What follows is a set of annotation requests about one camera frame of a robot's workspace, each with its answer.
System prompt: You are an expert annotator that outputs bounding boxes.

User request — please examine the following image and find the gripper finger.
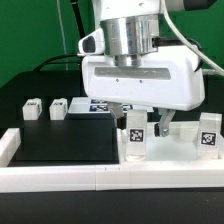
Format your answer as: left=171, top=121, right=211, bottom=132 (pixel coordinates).
left=154, top=108, right=176, bottom=137
left=107, top=102, right=126, bottom=130

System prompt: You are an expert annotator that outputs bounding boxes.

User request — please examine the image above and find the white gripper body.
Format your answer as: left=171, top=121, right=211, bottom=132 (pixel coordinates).
left=82, top=53, right=205, bottom=111

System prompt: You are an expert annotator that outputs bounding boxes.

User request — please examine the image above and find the white square tabletop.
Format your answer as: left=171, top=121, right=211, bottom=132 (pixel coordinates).
left=117, top=121, right=224, bottom=164

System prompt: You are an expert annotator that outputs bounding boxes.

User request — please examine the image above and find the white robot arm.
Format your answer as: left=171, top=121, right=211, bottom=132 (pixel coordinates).
left=79, top=0, right=217, bottom=137

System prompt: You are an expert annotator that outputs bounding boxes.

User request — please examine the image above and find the white U-shaped obstacle fence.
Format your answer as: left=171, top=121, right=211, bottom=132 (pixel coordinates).
left=0, top=128, right=224, bottom=193

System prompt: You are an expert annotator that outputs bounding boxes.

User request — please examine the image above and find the white marker base plate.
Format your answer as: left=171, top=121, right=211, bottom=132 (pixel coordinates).
left=68, top=97, right=154, bottom=114

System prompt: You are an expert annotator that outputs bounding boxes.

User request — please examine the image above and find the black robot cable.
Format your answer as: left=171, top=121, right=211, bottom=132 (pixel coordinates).
left=33, top=0, right=92, bottom=72

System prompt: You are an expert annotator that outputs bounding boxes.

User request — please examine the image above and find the white hanging cable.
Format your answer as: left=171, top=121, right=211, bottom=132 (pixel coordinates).
left=57, top=0, right=69, bottom=72

